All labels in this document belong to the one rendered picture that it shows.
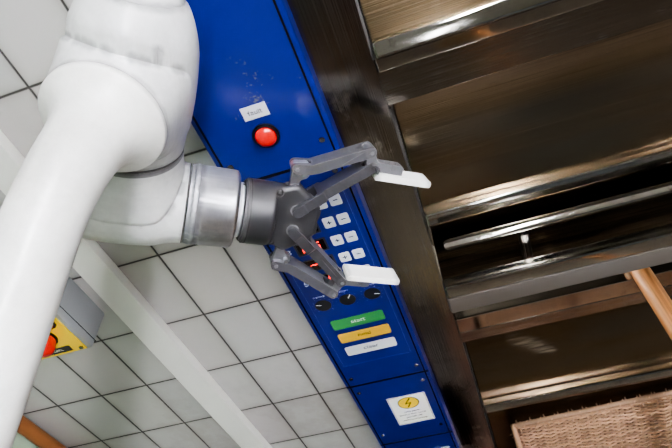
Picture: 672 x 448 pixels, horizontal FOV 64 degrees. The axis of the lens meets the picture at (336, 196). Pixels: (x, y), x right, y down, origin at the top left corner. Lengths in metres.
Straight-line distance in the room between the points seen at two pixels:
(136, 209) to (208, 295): 0.39
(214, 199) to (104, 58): 0.19
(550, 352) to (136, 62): 0.91
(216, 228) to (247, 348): 0.47
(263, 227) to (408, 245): 0.31
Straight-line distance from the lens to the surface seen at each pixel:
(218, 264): 0.87
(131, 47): 0.45
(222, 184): 0.58
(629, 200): 0.74
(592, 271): 0.74
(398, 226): 0.81
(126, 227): 0.58
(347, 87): 0.67
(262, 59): 0.62
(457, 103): 0.73
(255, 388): 1.13
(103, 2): 0.46
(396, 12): 0.62
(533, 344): 1.11
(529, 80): 0.74
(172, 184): 0.56
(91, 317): 0.97
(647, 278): 0.99
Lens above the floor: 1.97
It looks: 37 degrees down
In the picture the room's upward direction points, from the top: 23 degrees counter-clockwise
